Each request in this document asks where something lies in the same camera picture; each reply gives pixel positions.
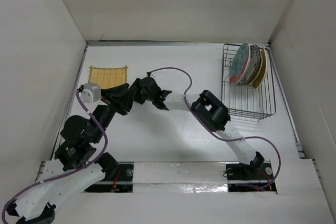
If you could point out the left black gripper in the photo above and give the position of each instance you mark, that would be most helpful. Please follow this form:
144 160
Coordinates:
119 98

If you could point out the blue floral white plate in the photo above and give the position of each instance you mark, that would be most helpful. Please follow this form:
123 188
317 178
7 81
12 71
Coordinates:
255 61

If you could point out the fan-shaped bamboo tray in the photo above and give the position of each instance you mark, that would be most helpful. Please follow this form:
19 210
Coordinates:
264 69

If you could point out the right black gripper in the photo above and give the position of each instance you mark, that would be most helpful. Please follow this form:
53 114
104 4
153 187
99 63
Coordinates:
137 97

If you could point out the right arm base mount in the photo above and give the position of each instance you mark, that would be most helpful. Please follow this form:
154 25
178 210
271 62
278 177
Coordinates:
241 180

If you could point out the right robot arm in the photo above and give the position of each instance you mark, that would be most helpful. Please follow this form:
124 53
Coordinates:
212 114

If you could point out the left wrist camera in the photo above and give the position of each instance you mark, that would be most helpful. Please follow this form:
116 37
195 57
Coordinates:
90 92

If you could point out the round bamboo plate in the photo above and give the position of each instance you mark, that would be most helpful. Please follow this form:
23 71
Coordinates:
258 72

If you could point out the black wire dish rack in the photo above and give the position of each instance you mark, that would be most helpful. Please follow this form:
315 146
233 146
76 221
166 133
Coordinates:
246 101

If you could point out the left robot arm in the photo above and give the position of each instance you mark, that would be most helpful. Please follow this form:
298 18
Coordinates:
80 161

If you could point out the red teal ceramic plate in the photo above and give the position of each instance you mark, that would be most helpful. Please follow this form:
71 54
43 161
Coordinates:
240 63

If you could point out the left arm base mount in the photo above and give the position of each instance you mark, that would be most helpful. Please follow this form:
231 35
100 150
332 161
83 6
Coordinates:
121 182

